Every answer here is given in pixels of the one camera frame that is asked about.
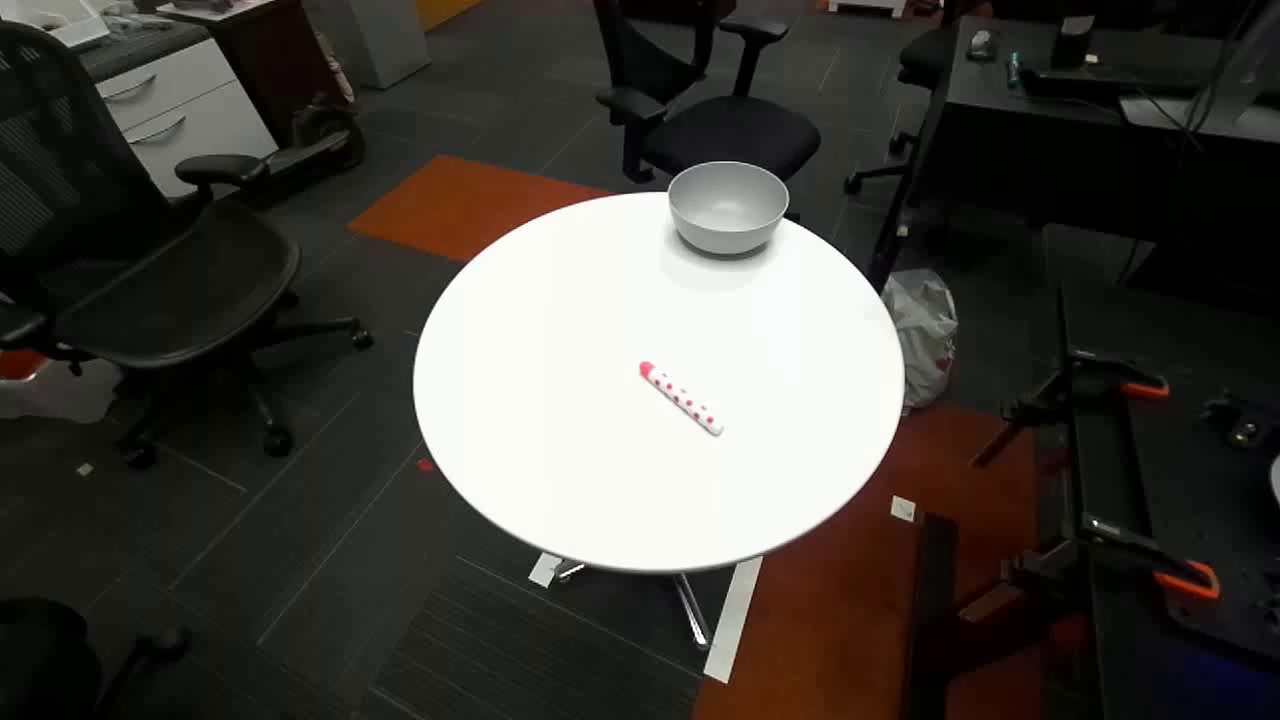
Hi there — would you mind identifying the white table base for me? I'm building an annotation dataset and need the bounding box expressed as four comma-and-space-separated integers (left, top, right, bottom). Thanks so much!
523, 545, 766, 690

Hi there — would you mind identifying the dark brown cabinet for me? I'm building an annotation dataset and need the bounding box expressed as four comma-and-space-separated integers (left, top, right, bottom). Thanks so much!
197, 0, 371, 182

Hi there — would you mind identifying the black workbench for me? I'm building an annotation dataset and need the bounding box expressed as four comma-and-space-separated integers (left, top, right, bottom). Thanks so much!
1047, 278, 1280, 720

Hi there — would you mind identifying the black padded office chair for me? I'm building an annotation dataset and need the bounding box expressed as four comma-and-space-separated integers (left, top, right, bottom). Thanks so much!
587, 0, 825, 190

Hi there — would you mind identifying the white marker with red dots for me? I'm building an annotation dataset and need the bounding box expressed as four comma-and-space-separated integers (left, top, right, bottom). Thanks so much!
635, 356, 728, 445

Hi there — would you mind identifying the black chair with armrest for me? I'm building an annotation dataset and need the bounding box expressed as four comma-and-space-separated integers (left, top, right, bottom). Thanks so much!
0, 594, 191, 720

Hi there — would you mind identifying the black mesh office chair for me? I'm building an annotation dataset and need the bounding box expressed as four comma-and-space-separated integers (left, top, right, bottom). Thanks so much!
0, 17, 381, 472

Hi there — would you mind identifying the black office desk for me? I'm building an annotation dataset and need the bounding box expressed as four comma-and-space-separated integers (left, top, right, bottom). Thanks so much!
864, 8, 1280, 293

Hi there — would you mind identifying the black clamp with orange handle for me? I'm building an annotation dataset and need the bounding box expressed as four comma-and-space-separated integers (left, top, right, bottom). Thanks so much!
1002, 513, 1226, 611
967, 344, 1175, 472

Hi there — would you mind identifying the white drawer cabinet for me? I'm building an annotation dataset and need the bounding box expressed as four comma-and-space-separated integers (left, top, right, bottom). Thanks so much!
74, 32, 283, 203

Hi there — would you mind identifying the white plastic bag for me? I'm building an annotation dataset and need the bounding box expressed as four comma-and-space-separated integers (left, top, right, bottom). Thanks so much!
879, 263, 963, 417

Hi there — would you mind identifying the small black box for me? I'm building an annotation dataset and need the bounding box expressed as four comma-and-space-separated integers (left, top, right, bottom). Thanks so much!
1047, 13, 1101, 74

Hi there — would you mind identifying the grey bowl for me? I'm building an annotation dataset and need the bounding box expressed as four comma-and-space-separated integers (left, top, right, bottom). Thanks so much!
662, 157, 792, 260

